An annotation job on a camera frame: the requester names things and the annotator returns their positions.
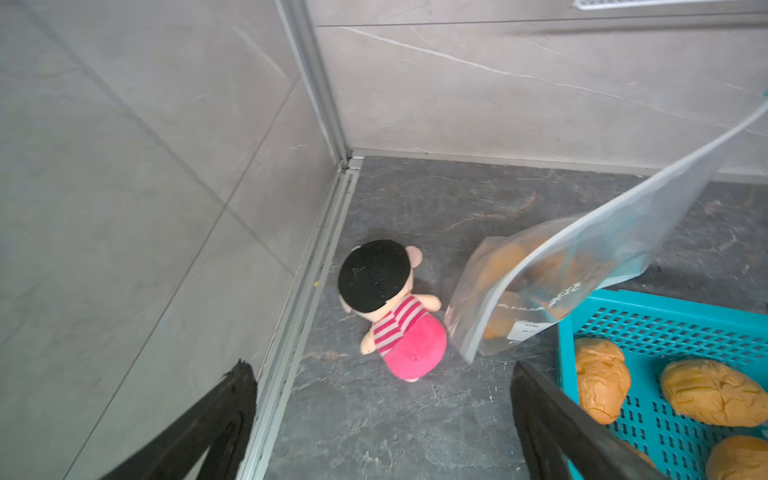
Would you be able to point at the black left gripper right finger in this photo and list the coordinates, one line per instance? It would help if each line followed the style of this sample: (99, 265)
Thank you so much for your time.
(557, 435)

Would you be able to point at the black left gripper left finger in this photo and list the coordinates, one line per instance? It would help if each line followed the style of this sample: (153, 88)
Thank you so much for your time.
(214, 433)

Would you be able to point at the clear zipper bag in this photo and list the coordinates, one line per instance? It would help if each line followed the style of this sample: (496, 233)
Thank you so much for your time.
(513, 288)

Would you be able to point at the yellow potato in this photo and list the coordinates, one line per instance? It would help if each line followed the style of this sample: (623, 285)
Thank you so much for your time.
(738, 458)

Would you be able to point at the wrinkled brown potato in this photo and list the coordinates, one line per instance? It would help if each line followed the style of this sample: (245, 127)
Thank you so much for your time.
(603, 378)

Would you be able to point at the teal plastic basket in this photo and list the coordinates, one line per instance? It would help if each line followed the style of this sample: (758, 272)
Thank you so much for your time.
(652, 332)

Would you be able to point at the plush doll pink black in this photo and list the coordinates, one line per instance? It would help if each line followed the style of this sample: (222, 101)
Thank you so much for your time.
(376, 282)

